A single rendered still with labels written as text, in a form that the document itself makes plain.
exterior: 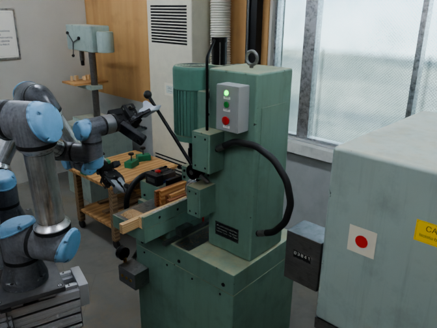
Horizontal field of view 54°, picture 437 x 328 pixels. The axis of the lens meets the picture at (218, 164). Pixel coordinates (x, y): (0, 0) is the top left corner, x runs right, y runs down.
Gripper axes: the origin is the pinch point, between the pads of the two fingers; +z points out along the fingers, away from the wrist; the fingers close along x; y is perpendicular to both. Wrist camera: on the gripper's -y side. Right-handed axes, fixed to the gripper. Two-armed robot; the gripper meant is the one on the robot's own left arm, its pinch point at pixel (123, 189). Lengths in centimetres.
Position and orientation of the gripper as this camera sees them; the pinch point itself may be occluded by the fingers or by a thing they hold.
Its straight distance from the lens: 219.9
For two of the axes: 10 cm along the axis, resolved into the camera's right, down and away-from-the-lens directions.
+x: -6.6, 2.5, -7.1
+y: -3.9, 7.0, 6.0
